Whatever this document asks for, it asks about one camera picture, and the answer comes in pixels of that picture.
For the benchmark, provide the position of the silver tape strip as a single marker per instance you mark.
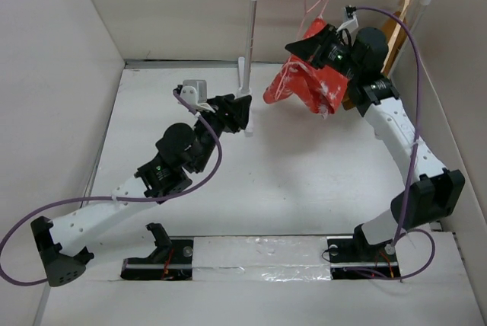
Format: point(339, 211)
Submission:
point(260, 258)

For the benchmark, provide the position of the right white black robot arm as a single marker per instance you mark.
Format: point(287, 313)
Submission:
point(431, 190)

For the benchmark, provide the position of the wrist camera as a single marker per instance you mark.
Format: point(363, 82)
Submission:
point(349, 20)
point(194, 93)

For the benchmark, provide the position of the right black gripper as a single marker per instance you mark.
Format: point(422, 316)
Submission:
point(307, 48)

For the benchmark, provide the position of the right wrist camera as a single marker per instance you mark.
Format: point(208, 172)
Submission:
point(349, 20)

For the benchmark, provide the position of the white metal clothes rack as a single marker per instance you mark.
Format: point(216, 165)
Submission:
point(249, 55)

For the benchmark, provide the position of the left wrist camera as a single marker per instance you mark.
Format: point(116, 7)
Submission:
point(194, 93)

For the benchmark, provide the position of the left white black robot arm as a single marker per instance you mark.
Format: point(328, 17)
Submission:
point(70, 244)

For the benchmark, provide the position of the brown trousers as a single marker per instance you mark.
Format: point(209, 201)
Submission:
point(374, 51)

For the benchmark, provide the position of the beige wooden hanger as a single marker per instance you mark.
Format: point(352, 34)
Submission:
point(395, 35)

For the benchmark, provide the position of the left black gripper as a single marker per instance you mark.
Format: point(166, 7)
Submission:
point(235, 107)

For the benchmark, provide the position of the red white patterned trousers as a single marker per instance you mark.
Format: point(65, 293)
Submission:
point(321, 90)

